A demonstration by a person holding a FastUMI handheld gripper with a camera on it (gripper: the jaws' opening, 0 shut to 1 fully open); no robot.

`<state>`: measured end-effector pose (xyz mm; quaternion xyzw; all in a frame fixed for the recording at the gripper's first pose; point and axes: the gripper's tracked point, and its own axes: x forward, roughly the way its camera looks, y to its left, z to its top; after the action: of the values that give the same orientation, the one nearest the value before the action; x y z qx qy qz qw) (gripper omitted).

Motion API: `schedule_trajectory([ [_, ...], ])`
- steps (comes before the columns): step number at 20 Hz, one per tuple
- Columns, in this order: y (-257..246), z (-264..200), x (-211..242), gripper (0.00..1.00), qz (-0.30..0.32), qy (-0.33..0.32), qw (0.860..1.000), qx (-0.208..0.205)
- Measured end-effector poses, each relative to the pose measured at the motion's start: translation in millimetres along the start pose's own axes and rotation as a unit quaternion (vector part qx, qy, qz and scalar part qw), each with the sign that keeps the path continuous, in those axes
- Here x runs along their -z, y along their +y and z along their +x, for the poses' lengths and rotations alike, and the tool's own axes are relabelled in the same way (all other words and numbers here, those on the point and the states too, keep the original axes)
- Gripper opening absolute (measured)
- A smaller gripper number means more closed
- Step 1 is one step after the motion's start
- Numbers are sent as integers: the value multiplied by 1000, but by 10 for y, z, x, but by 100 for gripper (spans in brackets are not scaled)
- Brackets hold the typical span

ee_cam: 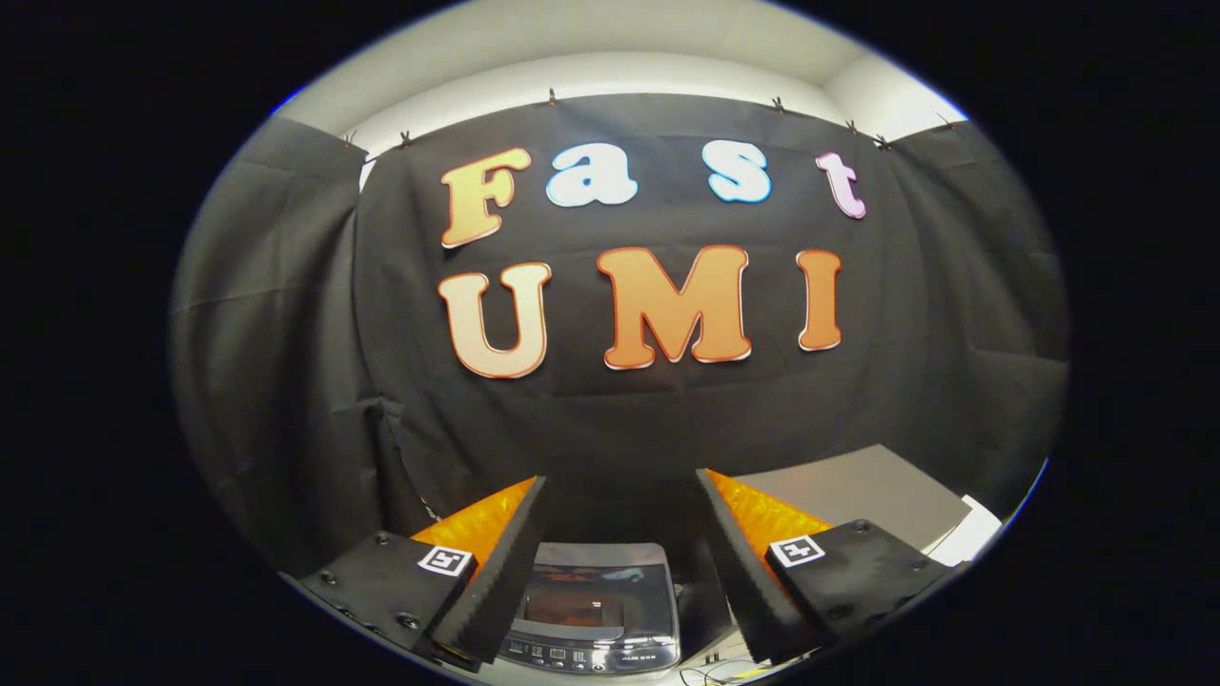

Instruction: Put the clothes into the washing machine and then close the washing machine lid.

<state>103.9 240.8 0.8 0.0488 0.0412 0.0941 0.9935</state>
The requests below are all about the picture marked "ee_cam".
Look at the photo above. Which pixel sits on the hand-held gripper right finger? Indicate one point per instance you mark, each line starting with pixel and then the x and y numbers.
pixel 734 562

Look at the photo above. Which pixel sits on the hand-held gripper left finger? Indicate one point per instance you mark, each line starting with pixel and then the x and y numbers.
pixel 510 572

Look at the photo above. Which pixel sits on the grey washing machine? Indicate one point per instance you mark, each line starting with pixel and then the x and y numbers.
pixel 591 657

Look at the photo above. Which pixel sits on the black backdrop cloth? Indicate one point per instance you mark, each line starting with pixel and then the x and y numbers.
pixel 648 419

